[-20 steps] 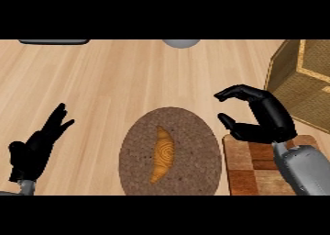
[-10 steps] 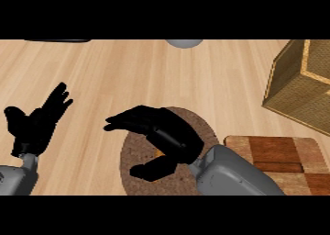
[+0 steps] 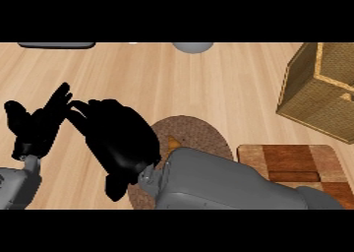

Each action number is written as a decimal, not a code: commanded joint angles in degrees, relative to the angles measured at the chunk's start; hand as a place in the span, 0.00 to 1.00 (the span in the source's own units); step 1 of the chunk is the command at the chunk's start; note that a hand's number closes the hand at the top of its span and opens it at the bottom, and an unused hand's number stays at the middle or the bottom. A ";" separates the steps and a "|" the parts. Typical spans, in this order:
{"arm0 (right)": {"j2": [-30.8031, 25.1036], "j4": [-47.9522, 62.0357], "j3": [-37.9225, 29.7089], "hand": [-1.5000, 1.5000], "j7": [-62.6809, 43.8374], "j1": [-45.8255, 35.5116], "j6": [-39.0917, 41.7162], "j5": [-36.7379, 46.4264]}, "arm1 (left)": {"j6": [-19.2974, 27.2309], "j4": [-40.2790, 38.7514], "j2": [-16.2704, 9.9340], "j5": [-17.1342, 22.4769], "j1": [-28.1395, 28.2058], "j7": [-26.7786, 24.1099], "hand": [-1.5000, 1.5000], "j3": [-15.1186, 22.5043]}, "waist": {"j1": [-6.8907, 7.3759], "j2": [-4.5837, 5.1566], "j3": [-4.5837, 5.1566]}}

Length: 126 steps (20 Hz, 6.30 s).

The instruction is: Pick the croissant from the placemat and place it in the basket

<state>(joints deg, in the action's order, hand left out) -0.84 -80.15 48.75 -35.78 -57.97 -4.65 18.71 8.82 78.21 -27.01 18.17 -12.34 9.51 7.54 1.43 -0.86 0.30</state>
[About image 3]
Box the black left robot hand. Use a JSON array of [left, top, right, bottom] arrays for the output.
[[2, 82, 74, 161]]

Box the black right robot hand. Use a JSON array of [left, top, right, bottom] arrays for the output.
[[64, 98, 162, 203]]

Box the golden brown croissant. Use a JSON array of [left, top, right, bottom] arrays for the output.
[[165, 135, 182, 156]]

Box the round brown woven placemat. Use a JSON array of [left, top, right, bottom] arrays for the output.
[[126, 114, 234, 211]]

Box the square wicker basket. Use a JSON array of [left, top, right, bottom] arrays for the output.
[[275, 42, 354, 146]]

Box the dark grey flat tray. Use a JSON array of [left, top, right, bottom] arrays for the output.
[[17, 42, 97, 50]]

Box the grey round bowl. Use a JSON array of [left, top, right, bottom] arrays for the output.
[[170, 42, 215, 54]]

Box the brown checkered cutting board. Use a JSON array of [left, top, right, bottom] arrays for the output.
[[235, 144, 354, 211]]

